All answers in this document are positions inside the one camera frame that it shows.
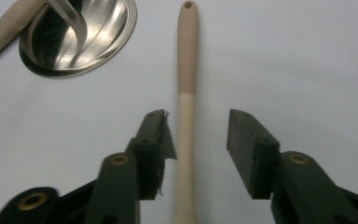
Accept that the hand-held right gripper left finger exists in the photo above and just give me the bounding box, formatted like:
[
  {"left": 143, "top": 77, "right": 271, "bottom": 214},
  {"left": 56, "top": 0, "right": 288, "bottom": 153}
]
[{"left": 83, "top": 108, "right": 177, "bottom": 224}]

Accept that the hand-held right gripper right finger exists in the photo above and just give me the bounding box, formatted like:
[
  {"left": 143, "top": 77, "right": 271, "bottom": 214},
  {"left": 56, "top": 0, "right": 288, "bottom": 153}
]
[{"left": 227, "top": 108, "right": 358, "bottom": 224}]

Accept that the solid beige spatula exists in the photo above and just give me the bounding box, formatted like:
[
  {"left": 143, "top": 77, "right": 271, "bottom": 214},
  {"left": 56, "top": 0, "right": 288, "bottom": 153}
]
[{"left": 172, "top": 0, "right": 200, "bottom": 224}]

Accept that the metal utensil stand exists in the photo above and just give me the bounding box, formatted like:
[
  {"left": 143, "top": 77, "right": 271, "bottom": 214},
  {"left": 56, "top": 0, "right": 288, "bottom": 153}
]
[{"left": 18, "top": 0, "right": 138, "bottom": 79}]

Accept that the slotted beige spatula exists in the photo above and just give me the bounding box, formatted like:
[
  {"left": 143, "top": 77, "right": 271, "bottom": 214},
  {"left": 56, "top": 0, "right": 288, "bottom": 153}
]
[{"left": 0, "top": 0, "right": 46, "bottom": 70}]

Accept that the white paper sheet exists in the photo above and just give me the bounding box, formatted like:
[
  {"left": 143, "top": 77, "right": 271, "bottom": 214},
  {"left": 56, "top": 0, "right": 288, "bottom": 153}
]
[{"left": 0, "top": 0, "right": 358, "bottom": 224}]

